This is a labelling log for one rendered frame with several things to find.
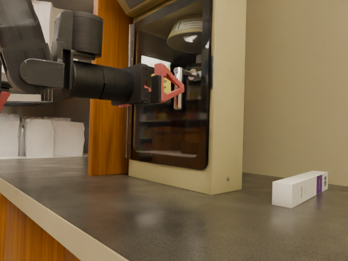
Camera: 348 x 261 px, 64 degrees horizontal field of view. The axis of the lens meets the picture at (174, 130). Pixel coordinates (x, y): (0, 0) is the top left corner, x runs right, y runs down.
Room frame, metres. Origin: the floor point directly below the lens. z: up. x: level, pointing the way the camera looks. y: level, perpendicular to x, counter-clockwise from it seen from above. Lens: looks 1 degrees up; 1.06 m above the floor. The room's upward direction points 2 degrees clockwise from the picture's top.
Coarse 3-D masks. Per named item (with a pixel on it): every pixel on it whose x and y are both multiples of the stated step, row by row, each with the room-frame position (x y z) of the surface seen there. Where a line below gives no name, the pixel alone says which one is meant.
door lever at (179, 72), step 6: (174, 72) 0.58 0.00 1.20; (180, 72) 0.58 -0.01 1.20; (186, 72) 0.59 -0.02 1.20; (192, 72) 0.61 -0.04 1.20; (180, 78) 0.58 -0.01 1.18; (192, 78) 0.61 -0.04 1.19; (180, 96) 0.58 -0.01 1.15; (174, 102) 0.58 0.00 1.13; (180, 102) 0.58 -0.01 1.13; (174, 108) 0.58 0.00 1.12; (180, 108) 0.58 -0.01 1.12
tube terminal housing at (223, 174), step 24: (168, 0) 0.70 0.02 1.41; (216, 0) 0.58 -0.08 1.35; (240, 0) 0.64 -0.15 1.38; (216, 24) 0.58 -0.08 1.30; (240, 24) 0.64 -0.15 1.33; (216, 48) 0.59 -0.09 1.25; (240, 48) 0.64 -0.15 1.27; (216, 72) 0.59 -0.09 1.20; (240, 72) 0.65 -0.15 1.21; (216, 96) 0.59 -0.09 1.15; (240, 96) 0.65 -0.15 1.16; (216, 120) 0.59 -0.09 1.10; (240, 120) 0.65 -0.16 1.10; (216, 144) 0.59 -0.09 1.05; (240, 144) 0.65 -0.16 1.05; (144, 168) 0.76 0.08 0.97; (168, 168) 0.69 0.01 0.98; (216, 168) 0.59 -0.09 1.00; (240, 168) 0.65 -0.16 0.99; (216, 192) 0.59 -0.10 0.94
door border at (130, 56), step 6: (132, 24) 0.80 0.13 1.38; (132, 30) 0.80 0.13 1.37; (132, 36) 0.80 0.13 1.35; (132, 42) 0.80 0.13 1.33; (132, 48) 0.80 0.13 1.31; (132, 54) 0.80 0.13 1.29; (132, 60) 0.80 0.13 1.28; (210, 72) 0.59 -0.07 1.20; (210, 78) 0.59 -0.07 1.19; (126, 108) 0.81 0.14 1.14; (126, 126) 0.81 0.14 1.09; (126, 144) 0.81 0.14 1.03
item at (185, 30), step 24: (192, 0) 0.62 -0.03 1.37; (144, 24) 0.76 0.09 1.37; (168, 24) 0.68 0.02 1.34; (192, 24) 0.62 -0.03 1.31; (144, 48) 0.75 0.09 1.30; (168, 48) 0.68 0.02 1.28; (192, 48) 0.62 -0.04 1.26; (192, 96) 0.61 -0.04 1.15; (144, 120) 0.75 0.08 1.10; (168, 120) 0.67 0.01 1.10; (192, 120) 0.61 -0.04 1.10; (144, 144) 0.74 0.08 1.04; (168, 144) 0.67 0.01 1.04; (192, 144) 0.61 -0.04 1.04; (192, 168) 0.61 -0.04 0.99
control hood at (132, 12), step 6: (120, 0) 0.77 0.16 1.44; (150, 0) 0.71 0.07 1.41; (156, 0) 0.71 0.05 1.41; (162, 0) 0.71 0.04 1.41; (126, 6) 0.78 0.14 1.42; (138, 6) 0.75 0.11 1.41; (144, 6) 0.74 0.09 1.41; (150, 6) 0.74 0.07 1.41; (126, 12) 0.79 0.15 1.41; (132, 12) 0.78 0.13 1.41; (138, 12) 0.78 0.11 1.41
